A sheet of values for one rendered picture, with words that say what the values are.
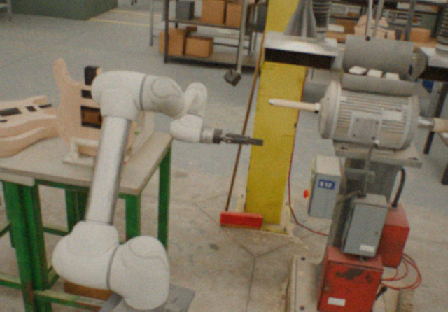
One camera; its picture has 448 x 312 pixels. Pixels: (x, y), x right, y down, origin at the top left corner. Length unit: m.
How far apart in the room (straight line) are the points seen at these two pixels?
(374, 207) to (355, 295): 0.47
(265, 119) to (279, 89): 0.22
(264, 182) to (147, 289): 1.79
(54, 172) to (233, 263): 1.41
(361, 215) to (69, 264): 1.18
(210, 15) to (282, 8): 4.10
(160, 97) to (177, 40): 5.45
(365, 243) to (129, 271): 1.07
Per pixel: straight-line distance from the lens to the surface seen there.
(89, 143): 2.04
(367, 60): 2.06
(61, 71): 2.02
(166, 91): 1.58
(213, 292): 2.80
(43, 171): 2.09
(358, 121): 1.92
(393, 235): 2.24
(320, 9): 1.97
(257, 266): 3.01
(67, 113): 2.08
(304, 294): 2.46
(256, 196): 3.26
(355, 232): 2.10
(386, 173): 2.08
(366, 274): 2.21
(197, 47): 7.02
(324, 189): 1.80
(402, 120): 1.98
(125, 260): 1.54
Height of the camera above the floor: 1.92
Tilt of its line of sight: 25 degrees down
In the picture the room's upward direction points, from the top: 5 degrees clockwise
